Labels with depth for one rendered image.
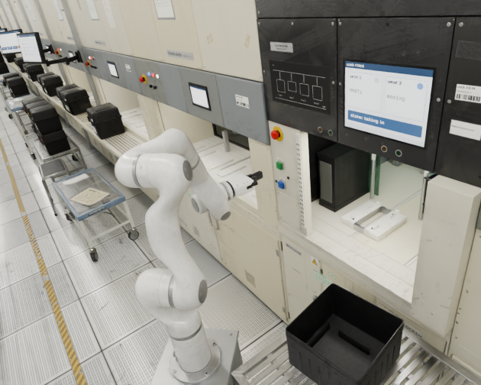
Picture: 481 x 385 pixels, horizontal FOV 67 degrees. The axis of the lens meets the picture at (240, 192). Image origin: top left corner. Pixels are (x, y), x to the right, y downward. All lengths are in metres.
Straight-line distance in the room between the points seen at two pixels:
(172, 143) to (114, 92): 3.17
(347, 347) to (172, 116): 2.05
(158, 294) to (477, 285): 0.94
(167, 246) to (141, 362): 1.53
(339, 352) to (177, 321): 0.58
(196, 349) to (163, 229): 0.48
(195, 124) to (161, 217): 1.96
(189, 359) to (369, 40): 1.16
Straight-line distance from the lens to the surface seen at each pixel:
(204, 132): 3.03
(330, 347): 1.46
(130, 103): 4.35
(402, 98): 1.14
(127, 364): 2.59
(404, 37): 1.11
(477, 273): 1.26
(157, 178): 1.02
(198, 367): 1.44
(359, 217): 1.82
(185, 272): 1.14
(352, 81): 1.23
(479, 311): 1.34
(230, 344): 1.51
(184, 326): 1.28
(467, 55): 1.03
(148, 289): 1.20
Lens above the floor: 1.95
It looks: 30 degrees down
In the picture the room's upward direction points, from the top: 9 degrees counter-clockwise
